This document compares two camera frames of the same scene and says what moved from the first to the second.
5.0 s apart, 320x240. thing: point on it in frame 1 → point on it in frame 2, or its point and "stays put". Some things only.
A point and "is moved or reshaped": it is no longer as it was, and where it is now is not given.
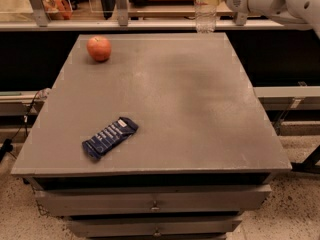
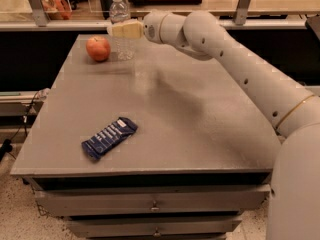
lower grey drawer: [176, 226] stays put
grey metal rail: [152, 25] stays put
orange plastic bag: [57, 7] stays put
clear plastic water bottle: [205, 16] is moved or reshaped
